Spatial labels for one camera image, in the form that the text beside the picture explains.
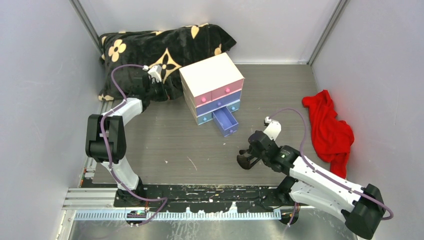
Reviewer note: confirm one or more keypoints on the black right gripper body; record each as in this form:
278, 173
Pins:
265, 157

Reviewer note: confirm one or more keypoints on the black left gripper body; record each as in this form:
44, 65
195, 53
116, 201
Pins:
156, 91

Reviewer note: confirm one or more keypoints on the black fan makeup brush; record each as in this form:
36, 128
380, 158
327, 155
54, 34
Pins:
247, 162

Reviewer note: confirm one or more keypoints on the black thin makeup brush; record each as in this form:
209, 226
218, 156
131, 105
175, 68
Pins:
245, 152

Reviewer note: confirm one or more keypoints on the white pink drawer organizer box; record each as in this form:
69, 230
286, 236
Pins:
211, 84

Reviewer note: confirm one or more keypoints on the small purple drawer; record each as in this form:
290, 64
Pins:
225, 121

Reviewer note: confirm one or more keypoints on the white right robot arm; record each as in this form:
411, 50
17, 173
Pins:
360, 208

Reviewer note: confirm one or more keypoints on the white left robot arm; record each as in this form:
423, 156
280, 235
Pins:
106, 144

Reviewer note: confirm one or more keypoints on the black floral plush blanket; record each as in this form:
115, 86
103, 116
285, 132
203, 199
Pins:
125, 53

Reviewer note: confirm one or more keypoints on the red cloth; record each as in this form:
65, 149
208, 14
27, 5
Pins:
331, 138

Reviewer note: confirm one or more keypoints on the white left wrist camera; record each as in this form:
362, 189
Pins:
154, 72

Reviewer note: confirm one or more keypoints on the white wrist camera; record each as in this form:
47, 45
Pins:
273, 128
154, 72

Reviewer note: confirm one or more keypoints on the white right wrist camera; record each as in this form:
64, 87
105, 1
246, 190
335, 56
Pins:
273, 128

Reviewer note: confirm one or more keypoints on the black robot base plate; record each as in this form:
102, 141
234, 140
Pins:
206, 198

